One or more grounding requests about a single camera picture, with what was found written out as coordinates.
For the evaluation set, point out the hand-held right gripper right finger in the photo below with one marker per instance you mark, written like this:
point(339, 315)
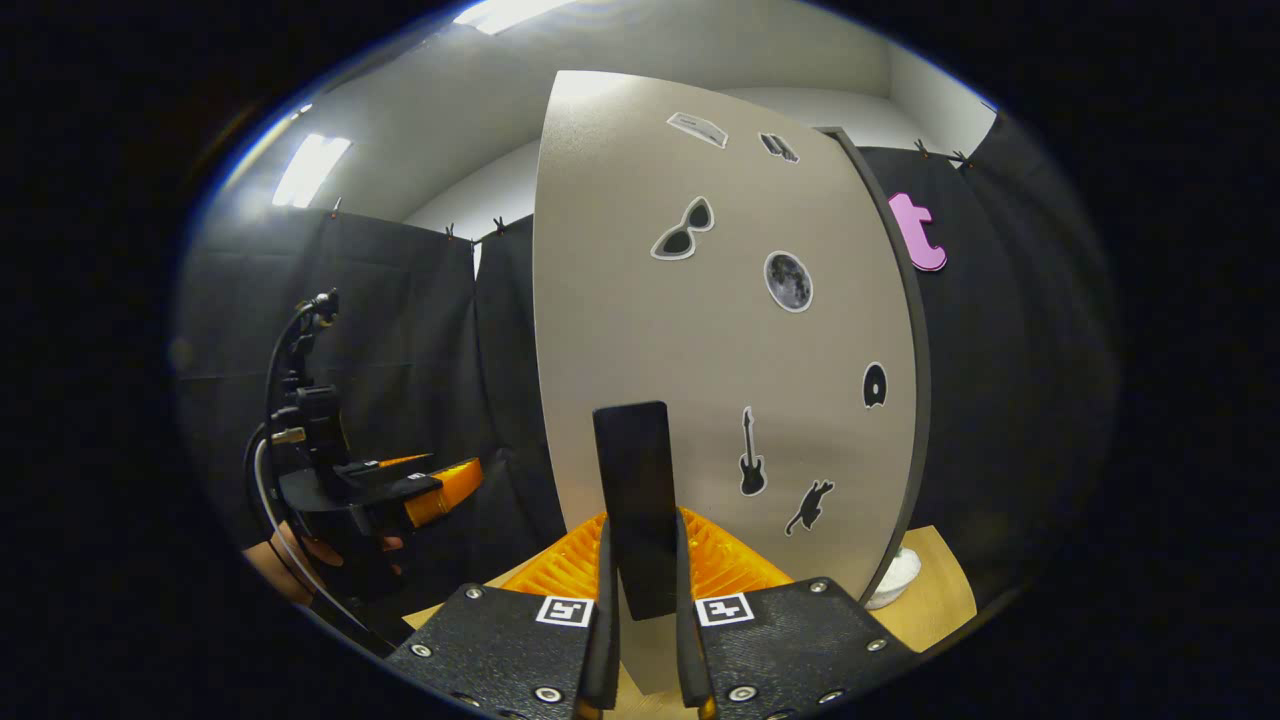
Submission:
point(688, 660)

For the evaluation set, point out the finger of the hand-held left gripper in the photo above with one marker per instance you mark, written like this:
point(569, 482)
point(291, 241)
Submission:
point(400, 463)
point(445, 495)

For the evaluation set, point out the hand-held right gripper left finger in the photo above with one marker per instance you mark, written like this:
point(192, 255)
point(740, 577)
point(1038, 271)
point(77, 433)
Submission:
point(605, 660)

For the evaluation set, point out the beige cabinet door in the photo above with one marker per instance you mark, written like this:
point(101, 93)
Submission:
point(640, 300)

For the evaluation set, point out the narrow ceiling light panel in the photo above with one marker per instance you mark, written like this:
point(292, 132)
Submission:
point(310, 170)

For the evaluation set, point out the grey cabinet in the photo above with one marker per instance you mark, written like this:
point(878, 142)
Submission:
point(923, 350)

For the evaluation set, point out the large ceiling light panel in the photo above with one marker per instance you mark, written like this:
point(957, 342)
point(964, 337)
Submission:
point(505, 12)

